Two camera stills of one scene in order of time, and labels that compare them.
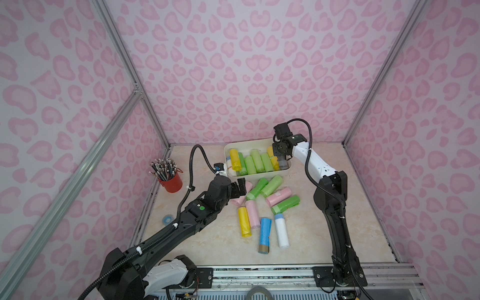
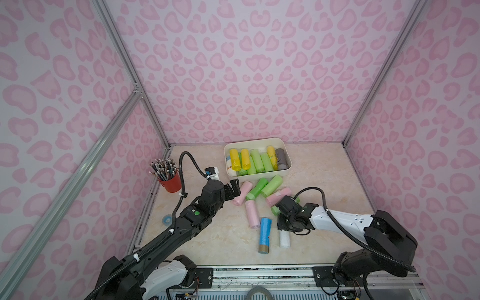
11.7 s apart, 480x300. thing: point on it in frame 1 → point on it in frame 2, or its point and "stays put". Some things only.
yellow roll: (244, 222) → (245, 159)
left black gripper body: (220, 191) stays put
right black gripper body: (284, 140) → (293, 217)
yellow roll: (235, 161) stays put
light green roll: (257, 160) stays put
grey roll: (283, 164) stays put
